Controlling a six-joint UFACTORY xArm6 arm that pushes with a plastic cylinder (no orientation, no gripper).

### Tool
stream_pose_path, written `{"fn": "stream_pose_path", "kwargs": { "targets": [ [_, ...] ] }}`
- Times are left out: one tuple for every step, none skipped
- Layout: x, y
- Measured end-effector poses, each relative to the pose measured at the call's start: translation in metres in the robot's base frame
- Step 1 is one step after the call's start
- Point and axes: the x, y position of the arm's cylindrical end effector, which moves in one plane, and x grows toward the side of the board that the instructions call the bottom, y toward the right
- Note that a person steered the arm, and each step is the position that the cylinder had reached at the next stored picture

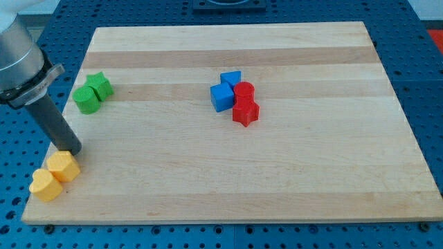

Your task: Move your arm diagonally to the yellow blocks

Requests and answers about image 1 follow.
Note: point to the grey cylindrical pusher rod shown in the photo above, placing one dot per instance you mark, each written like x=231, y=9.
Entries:
x=52, y=123

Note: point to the grey wrist flange plate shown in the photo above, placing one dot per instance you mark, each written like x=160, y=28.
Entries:
x=35, y=88

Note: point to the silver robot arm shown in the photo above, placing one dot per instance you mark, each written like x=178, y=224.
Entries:
x=26, y=74

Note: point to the green cylinder block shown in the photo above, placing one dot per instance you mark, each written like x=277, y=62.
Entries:
x=86, y=100

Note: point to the yellow hexagon block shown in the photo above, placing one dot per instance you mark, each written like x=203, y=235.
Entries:
x=63, y=166

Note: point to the green star block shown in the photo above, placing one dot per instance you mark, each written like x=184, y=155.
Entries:
x=100, y=85

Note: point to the yellow heart block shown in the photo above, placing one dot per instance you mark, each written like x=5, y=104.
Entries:
x=45, y=186

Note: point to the blue cube block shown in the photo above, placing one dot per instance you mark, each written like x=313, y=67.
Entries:
x=222, y=97

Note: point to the blue triangle block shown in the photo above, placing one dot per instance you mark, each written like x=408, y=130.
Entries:
x=231, y=78

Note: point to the red star block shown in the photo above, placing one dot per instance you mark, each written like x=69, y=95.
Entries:
x=245, y=112

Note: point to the red cylinder block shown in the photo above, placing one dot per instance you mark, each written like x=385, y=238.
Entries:
x=244, y=91

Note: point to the light wooden board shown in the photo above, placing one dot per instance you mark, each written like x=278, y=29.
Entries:
x=331, y=144

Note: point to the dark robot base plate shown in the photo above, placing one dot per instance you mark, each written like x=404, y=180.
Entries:
x=227, y=5

